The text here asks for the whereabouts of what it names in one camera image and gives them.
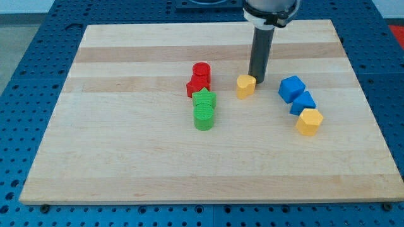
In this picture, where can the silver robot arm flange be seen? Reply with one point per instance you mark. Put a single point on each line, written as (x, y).
(268, 14)

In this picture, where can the yellow hexagon block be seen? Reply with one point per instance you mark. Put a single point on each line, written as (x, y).
(309, 121)

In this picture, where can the green cylinder block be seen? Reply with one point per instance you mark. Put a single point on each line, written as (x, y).
(203, 115)

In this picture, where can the green star block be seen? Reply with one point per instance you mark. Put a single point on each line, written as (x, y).
(204, 96)

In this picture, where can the red star block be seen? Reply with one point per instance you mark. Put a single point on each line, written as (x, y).
(197, 83)

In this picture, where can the red cylinder block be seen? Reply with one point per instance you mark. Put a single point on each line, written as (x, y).
(201, 72)

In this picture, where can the wooden board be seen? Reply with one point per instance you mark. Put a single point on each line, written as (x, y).
(122, 130)

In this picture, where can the yellow heart block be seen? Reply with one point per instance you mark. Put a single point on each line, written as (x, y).
(245, 86)

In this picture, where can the blue cube block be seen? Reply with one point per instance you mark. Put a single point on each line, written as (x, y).
(290, 88)

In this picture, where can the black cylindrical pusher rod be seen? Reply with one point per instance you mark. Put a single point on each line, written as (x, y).
(260, 50)

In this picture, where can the blue triangle block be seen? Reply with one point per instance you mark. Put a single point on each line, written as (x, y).
(305, 100)

